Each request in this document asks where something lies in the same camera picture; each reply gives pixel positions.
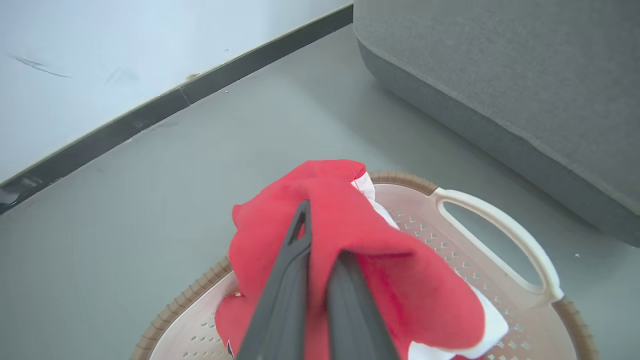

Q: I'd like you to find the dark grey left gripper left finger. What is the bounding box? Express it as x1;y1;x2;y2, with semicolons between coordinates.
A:
236;200;313;360

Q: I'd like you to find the white shirt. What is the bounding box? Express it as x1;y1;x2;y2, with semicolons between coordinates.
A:
350;172;509;360

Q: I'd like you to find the red jersey with white stripes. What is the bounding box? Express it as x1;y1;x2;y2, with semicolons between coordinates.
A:
214;294;261;360

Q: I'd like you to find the grey fabric sofa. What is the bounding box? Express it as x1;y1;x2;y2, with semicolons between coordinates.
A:
352;0;640;248

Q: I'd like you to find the dark wall baseboard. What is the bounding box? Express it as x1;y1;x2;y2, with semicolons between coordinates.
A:
0;4;354;216

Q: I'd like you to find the cream perforated laundry basket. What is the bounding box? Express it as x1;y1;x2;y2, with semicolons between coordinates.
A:
131;171;600;360

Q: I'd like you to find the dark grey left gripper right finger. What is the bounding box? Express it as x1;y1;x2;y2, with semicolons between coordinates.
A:
324;249;401;360

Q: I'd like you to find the plain red garment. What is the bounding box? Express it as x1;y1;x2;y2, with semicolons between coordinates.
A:
227;159;486;360

